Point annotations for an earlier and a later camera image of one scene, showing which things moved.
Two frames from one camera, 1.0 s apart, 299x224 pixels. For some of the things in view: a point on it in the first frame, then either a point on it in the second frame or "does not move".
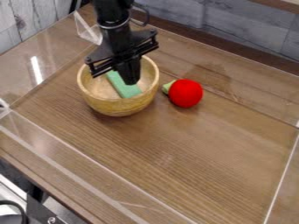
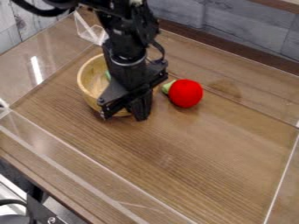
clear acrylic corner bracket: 90,32 does not move
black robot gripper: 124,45 -> 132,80
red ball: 185,92 does not move
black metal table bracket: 38,213 does not move
